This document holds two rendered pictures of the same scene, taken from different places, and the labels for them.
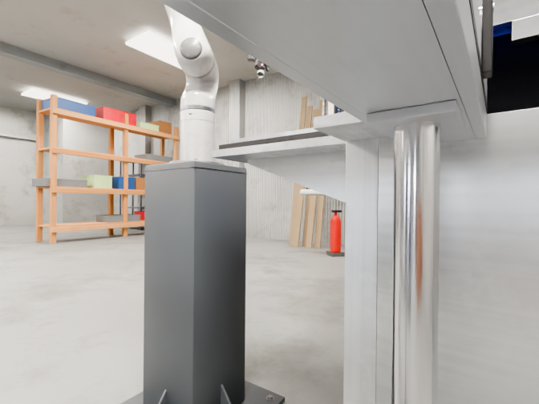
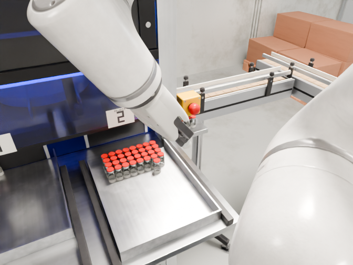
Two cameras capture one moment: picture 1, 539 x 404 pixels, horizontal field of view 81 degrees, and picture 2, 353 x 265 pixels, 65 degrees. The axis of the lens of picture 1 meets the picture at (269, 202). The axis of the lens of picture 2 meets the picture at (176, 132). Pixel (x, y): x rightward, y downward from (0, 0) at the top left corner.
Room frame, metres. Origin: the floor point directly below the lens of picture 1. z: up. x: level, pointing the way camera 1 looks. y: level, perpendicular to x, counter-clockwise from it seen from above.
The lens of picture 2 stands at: (1.37, 0.22, 1.46)
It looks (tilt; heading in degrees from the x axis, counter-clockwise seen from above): 34 degrees down; 207
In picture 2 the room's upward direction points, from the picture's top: straight up
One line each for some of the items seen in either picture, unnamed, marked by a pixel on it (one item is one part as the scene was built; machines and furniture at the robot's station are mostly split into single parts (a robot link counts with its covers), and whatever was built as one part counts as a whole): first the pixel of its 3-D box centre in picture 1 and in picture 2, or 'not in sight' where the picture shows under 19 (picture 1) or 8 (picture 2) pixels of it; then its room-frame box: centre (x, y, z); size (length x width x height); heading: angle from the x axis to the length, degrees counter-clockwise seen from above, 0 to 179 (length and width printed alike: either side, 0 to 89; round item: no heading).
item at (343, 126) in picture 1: (368, 125); (184, 125); (0.53, -0.17, 0.87); 0.14 x 0.13 x 0.02; 54
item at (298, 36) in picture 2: not in sight; (301, 53); (-2.34, 0.06, 0.36); 1.28 x 0.88 x 0.73; 55
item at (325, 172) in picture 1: (301, 180); not in sight; (0.82, -0.08, 0.80); 0.34 x 0.03 x 0.13; 54
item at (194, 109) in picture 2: not in sight; (193, 108); (0.60, -0.10, 0.99); 0.04 x 0.04 x 0.04; 54
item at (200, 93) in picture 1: (200, 82); (290, 255); (1.14, 0.25, 1.16); 0.19 x 0.12 x 0.24; 0
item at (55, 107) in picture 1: (116, 173); not in sight; (6.48, 3.13, 1.28); 2.83 x 0.75 x 2.56; 145
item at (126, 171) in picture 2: not in sight; (136, 166); (0.85, -0.17, 0.90); 0.18 x 0.02 x 0.05; 144
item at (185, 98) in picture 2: not in sight; (187, 102); (0.57, -0.14, 1.00); 0.08 x 0.07 x 0.07; 54
